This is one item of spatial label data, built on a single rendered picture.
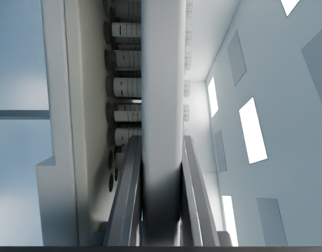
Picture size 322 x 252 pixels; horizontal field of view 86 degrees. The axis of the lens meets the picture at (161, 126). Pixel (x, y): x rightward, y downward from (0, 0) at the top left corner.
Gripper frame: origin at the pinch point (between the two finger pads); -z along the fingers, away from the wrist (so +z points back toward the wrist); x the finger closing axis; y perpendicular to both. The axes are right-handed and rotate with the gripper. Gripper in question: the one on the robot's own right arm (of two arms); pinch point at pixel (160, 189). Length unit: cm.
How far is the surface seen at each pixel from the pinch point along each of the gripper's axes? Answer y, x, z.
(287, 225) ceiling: 257, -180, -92
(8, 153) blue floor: 84, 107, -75
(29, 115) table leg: 46, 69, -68
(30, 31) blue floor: 23, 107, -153
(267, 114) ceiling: 162, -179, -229
